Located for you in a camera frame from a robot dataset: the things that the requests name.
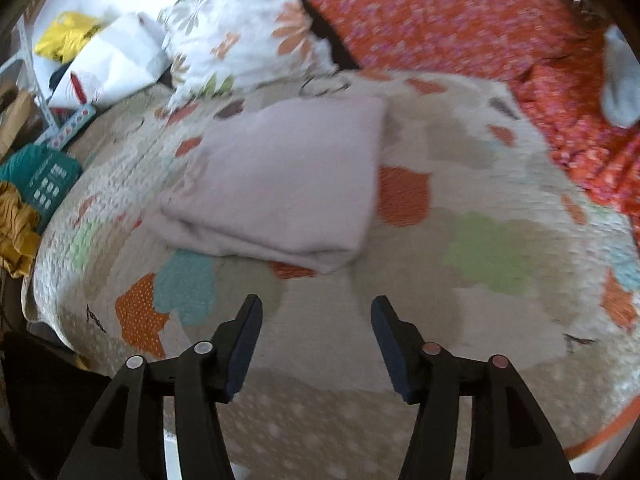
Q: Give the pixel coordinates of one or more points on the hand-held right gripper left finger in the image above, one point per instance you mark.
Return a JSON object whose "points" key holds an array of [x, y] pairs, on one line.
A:
{"points": [[244, 347]]}

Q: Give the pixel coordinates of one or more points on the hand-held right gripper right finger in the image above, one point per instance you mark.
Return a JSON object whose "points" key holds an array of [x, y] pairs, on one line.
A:
{"points": [[396, 355]]}

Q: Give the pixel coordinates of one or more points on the white printed towel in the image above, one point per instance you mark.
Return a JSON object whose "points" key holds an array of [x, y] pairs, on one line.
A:
{"points": [[280, 180]]}

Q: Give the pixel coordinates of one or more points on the patchwork quilt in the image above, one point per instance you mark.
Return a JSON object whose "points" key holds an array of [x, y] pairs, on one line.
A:
{"points": [[475, 200]]}

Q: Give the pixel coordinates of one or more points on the mustard yellow cloth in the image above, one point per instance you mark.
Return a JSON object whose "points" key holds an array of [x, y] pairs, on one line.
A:
{"points": [[17, 230]]}

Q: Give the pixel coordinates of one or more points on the teal package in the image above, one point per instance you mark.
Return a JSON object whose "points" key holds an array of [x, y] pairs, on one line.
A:
{"points": [[37, 175]]}

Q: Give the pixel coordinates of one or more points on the strip with coloured shapes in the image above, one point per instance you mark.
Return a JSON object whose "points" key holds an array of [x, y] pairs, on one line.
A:
{"points": [[70, 125]]}

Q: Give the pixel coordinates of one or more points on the white paper bag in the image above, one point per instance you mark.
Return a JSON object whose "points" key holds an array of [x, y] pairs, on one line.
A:
{"points": [[115, 65]]}

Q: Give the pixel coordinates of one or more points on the white floral pillow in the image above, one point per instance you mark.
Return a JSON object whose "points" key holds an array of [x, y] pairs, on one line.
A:
{"points": [[235, 25]]}

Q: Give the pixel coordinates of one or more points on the perforated metal bar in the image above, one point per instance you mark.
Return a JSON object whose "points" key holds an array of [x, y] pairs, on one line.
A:
{"points": [[37, 80]]}

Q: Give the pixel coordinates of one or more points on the orange floral blanket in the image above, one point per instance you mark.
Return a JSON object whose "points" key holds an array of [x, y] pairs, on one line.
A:
{"points": [[450, 15]]}

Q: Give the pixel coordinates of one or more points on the small white cloth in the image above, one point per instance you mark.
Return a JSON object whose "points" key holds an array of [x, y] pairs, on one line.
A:
{"points": [[620, 80]]}

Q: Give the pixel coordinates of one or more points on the yellow crumpled cloth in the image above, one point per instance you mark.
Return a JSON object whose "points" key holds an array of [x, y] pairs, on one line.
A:
{"points": [[62, 37]]}

